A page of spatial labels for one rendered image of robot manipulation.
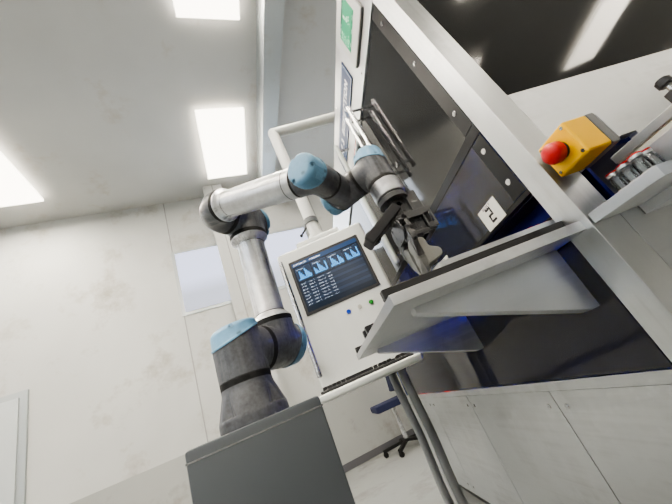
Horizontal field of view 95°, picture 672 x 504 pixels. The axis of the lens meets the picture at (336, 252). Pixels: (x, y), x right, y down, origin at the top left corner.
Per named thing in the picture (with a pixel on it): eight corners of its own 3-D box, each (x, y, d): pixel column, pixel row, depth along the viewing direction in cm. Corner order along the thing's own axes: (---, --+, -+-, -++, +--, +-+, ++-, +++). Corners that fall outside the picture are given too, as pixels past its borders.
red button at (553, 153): (564, 165, 57) (550, 150, 59) (579, 149, 54) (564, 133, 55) (547, 170, 57) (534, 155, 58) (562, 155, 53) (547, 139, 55)
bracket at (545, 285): (589, 309, 62) (547, 255, 67) (600, 305, 60) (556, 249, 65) (443, 376, 56) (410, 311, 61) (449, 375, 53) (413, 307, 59)
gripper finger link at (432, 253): (456, 266, 62) (433, 229, 66) (430, 276, 61) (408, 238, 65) (450, 272, 65) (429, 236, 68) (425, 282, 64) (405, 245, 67)
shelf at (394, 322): (469, 312, 121) (467, 308, 122) (619, 215, 59) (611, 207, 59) (358, 360, 113) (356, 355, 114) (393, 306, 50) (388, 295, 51)
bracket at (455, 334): (480, 349, 107) (460, 314, 112) (484, 347, 104) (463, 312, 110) (393, 388, 101) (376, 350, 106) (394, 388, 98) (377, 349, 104)
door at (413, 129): (427, 217, 115) (363, 113, 138) (477, 121, 76) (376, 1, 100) (426, 217, 114) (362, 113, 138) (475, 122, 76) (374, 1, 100)
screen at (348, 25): (358, 68, 124) (338, 39, 133) (363, 6, 105) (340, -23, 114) (355, 68, 124) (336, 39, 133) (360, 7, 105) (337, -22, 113)
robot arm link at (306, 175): (181, 190, 91) (313, 136, 65) (213, 201, 100) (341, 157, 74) (178, 228, 89) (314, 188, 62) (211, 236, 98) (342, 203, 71)
